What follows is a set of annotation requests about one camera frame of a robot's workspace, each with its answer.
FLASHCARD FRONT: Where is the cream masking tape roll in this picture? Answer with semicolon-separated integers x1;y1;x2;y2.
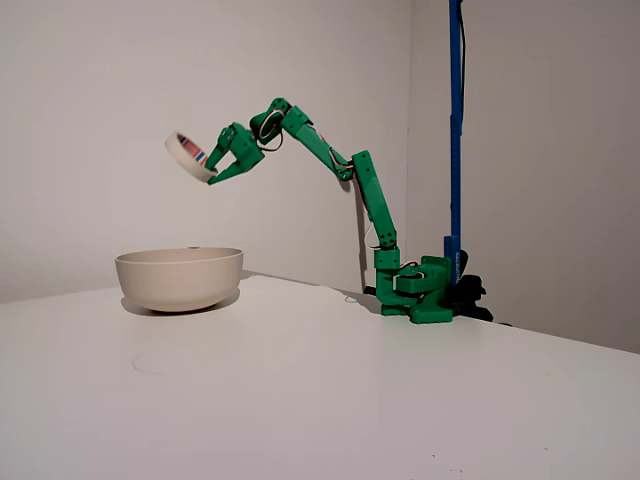
164;130;214;186

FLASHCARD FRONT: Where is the beige bowl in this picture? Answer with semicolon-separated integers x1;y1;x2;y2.
114;246;246;314

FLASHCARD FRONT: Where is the blue camera pole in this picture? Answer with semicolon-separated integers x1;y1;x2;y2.
443;0;467;291

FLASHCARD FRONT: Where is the black cable on pole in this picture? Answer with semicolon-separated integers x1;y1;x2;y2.
458;0;469;124

